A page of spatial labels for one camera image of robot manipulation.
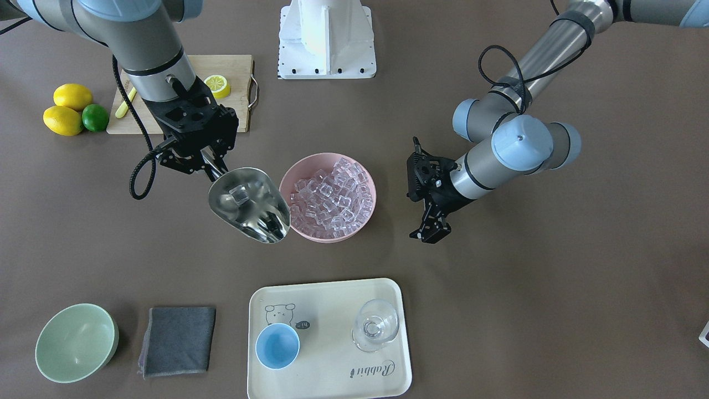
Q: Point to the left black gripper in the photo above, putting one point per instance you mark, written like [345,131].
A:
[441,195]

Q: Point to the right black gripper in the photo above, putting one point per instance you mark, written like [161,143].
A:
[227,128]

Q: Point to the clear ice cube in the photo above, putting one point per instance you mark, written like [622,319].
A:
[240,195]

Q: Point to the metal ice scoop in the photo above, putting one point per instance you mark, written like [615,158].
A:
[266,218]

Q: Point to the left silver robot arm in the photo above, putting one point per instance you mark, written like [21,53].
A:
[507,141]

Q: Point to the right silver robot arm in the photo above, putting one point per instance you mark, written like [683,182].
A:
[140,34]

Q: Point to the pink bowl with ice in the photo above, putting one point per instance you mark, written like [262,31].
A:
[330,196]

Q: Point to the blue cup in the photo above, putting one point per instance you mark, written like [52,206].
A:
[277,346]

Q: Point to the white cup rack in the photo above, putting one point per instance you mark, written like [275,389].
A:
[704,336]

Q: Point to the lemon half slice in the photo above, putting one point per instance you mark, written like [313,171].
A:
[219,86]

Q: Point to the yellow plastic knife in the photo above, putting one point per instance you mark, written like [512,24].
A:
[123,108]

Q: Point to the clear wine glass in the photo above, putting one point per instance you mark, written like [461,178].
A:
[376,325]

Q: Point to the green lime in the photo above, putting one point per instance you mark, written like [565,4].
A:
[95,118]

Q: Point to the yellow lemon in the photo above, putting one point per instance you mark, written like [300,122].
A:
[63,120]
[73,95]

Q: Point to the grey folded cloth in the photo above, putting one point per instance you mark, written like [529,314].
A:
[177,341]

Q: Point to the cream serving tray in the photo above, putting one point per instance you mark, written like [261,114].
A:
[329,364]

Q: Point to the green bowl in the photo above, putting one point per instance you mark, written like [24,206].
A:
[76,343]

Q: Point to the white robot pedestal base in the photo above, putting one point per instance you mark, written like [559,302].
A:
[326,40]

